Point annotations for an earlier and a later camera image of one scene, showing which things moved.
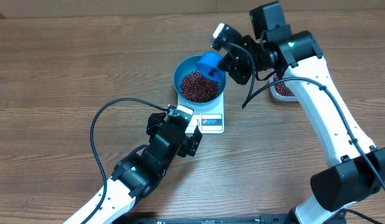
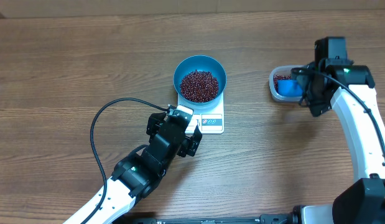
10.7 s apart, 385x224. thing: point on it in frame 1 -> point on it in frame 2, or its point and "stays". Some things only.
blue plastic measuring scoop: x=207 y=65 -> x=288 y=88
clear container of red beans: x=280 y=92 stays
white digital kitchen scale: x=209 y=117 stays
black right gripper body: x=241 y=71 -> x=314 y=98
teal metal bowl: x=188 y=66 stays
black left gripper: x=190 y=145 stays
